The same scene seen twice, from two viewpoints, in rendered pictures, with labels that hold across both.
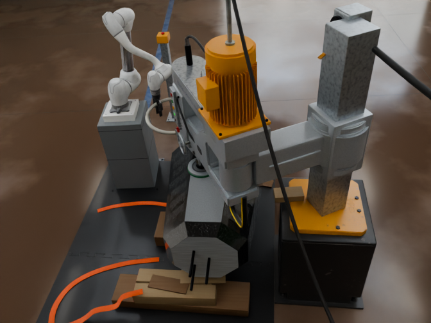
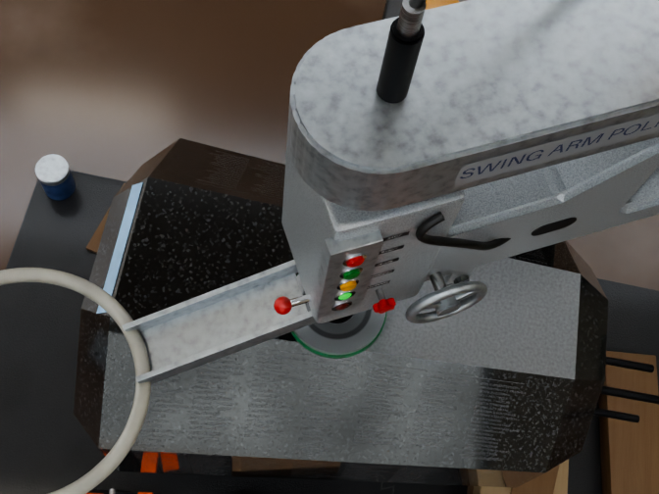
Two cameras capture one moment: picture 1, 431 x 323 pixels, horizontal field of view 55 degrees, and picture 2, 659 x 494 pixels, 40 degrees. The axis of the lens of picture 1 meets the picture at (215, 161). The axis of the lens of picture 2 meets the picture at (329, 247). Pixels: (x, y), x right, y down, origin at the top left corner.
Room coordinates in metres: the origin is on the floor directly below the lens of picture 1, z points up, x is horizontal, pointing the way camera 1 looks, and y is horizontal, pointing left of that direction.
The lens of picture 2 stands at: (2.52, 0.73, 2.67)
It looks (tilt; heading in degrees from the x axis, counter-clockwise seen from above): 67 degrees down; 261
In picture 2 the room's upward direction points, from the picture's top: 11 degrees clockwise
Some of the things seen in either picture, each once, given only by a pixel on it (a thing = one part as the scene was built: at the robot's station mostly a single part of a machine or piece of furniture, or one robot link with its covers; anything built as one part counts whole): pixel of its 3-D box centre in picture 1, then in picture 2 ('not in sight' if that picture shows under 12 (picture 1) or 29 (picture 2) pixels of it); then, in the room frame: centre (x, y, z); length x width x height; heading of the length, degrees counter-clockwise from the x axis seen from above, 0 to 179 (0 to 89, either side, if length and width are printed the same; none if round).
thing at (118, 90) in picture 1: (117, 90); not in sight; (3.30, 0.81, 1.03); 0.18 x 0.16 x 0.22; 153
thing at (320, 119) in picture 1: (335, 137); not in sight; (1.95, -0.73, 1.36); 0.35 x 0.35 x 0.41
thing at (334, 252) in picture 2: (176, 107); (344, 275); (2.40, 0.24, 1.38); 0.08 x 0.03 x 0.28; 19
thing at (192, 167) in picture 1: (201, 166); (335, 306); (2.37, 0.11, 0.85); 0.21 x 0.21 x 0.01
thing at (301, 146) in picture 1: (306, 144); not in sight; (1.89, -0.54, 1.37); 0.74 x 0.34 x 0.25; 108
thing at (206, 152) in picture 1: (215, 149); (574, 167); (2.00, -0.01, 1.31); 0.74 x 0.23 x 0.49; 19
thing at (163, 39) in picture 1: (169, 78); not in sight; (4.30, 0.44, 0.54); 0.20 x 0.20 x 1.09; 80
